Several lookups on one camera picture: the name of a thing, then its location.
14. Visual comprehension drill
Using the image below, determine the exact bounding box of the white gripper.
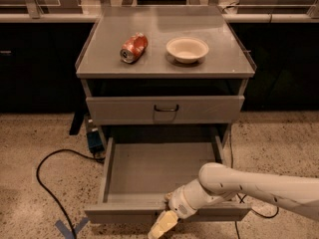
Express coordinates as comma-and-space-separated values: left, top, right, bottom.
148, 178, 233, 239

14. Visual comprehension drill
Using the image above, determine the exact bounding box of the grey top drawer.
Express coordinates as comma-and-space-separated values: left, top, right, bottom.
87, 96, 244, 125

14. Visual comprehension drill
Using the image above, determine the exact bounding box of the white counter rail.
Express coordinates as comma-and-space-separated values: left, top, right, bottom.
0, 14, 319, 23

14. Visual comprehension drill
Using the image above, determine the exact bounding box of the crushed orange soda can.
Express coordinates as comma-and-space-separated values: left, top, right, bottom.
120, 33, 149, 64

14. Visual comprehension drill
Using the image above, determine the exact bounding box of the blue power box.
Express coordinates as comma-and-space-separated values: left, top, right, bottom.
87, 130, 104, 154

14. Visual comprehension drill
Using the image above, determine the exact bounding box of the grey drawer cabinet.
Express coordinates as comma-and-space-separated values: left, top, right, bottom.
75, 5, 257, 188

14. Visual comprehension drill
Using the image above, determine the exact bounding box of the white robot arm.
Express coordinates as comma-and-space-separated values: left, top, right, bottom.
148, 162, 319, 239

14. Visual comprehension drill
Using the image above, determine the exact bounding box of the blue tape floor mark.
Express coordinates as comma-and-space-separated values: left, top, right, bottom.
54, 216, 92, 239

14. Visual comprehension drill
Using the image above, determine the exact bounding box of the black cable right floor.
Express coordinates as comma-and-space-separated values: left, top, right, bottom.
228, 126, 280, 239

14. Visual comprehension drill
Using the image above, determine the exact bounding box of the white paper bowl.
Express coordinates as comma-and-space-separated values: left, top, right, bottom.
166, 37, 209, 64

